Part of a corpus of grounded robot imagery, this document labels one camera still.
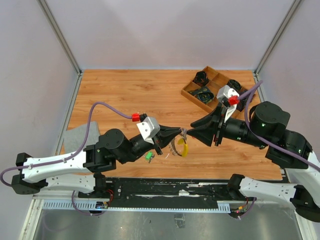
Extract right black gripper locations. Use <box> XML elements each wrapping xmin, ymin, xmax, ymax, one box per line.
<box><xmin>186</xmin><ymin>101</ymin><xmax>269</xmax><ymax>148</ymax></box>

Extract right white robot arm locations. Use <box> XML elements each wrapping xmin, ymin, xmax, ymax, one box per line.
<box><xmin>187</xmin><ymin>101</ymin><xmax>320</xmax><ymax>223</ymax></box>

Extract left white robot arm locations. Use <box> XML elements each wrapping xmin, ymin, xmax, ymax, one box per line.
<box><xmin>10</xmin><ymin>122</ymin><xmax>181</xmax><ymax>198</ymax></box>

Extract green tagged key lower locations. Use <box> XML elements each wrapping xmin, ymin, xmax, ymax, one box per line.
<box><xmin>145</xmin><ymin>151</ymin><xmax>155</xmax><ymax>163</ymax></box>

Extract rolled dark tie front-left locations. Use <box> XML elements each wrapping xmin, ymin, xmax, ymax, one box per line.
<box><xmin>188</xmin><ymin>86</ymin><xmax>215</xmax><ymax>104</ymax></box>

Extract wooden compartment tray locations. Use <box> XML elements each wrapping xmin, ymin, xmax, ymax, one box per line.
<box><xmin>180</xmin><ymin>66</ymin><xmax>255</xmax><ymax>113</ymax></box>

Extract rolled dark tie right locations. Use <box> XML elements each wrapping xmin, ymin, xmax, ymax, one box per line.
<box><xmin>236</xmin><ymin>95</ymin><xmax>249</xmax><ymax>112</ymax></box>

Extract rolled dark tie top-right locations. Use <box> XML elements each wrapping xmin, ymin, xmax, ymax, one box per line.
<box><xmin>227</xmin><ymin>79</ymin><xmax>242</xmax><ymax>92</ymax></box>

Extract rolled dark tie top-left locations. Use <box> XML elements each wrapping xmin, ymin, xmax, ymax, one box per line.
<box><xmin>192</xmin><ymin>71</ymin><xmax>209</xmax><ymax>87</ymax></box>

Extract grey felt pad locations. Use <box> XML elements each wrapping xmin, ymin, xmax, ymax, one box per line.
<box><xmin>63</xmin><ymin>121</ymin><xmax>100</xmax><ymax>153</ymax></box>

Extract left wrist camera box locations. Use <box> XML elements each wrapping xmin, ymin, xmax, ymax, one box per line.
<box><xmin>136</xmin><ymin>116</ymin><xmax>160</xmax><ymax>145</ymax></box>

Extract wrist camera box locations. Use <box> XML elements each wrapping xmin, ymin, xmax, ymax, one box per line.
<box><xmin>136</xmin><ymin>116</ymin><xmax>160</xmax><ymax>145</ymax></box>
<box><xmin>216</xmin><ymin>85</ymin><xmax>240</xmax><ymax>122</ymax></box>

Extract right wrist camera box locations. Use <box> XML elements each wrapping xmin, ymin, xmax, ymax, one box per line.
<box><xmin>216</xmin><ymin>85</ymin><xmax>240</xmax><ymax>122</ymax></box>

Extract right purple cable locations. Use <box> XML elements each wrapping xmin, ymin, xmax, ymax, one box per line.
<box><xmin>227</xmin><ymin>80</ymin><xmax>320</xmax><ymax>173</ymax></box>

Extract purple cable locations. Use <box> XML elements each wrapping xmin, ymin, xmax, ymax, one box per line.
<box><xmin>227</xmin><ymin>80</ymin><xmax>320</xmax><ymax>173</ymax></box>
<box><xmin>0</xmin><ymin>101</ymin><xmax>148</xmax><ymax>187</ymax></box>

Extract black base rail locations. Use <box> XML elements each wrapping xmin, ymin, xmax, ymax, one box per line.
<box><xmin>76</xmin><ymin>177</ymin><xmax>247</xmax><ymax>210</ymax></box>

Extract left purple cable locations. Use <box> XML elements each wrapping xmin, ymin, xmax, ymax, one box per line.
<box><xmin>0</xmin><ymin>101</ymin><xmax>148</xmax><ymax>187</ymax></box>

